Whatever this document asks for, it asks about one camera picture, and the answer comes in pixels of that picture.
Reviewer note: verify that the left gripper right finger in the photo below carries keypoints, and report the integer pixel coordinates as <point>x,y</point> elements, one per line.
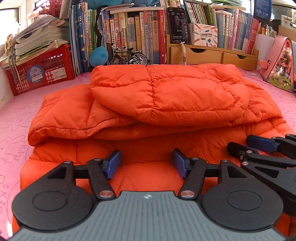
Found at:
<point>227,194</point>

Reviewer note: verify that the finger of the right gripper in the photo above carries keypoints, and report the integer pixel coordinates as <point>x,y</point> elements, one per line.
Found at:
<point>268,164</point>
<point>284,146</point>

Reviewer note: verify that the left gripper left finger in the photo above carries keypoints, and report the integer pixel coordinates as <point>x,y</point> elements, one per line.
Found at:
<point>66,195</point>

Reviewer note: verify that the orange puffer jacket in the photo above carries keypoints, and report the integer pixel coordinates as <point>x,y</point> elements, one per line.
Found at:
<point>157,120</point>

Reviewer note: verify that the pink toy house bag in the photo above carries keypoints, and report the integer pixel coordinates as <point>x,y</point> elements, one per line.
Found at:
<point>278,69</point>

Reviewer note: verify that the pink bunny print mat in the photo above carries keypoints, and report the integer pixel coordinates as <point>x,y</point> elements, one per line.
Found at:
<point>13,129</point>

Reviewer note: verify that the wooden drawer organizer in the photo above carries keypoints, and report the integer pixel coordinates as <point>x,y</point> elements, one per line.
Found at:
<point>195,55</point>

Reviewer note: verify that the right row of books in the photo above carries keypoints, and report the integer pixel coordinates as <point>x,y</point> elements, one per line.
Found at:
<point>237,27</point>

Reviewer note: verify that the row of books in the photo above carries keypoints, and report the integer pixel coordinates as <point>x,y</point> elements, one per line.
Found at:
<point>237,27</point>
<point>137,24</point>

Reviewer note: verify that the red plastic crate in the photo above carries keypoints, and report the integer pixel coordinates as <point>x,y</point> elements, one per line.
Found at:
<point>48,68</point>

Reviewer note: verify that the blue cardboard box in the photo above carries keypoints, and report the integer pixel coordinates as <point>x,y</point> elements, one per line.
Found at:
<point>262,9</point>

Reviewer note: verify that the blue plush ball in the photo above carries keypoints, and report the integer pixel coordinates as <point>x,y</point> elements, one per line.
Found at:
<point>98,57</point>

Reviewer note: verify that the black smartphone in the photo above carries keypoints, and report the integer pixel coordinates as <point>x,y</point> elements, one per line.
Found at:
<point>178,25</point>

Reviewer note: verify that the miniature bicycle model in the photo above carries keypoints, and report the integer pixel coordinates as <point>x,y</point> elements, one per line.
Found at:
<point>126,56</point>

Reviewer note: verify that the left row of books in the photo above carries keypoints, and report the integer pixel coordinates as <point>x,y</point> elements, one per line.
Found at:
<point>137,24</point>

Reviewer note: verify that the stack of paper workbooks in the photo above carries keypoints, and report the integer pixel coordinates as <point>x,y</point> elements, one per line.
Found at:
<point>44,34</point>

